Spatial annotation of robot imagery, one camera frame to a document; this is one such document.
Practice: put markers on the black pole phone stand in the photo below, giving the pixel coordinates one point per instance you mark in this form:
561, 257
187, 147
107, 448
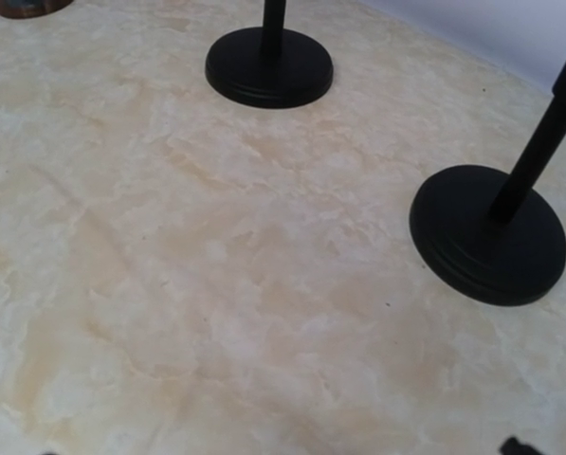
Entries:
489, 234
269, 66

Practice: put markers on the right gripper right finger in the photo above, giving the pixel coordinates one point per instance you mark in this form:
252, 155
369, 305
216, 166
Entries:
513, 446

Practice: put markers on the folding plate phone stand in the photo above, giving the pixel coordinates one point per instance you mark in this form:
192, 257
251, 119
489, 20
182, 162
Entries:
27, 9

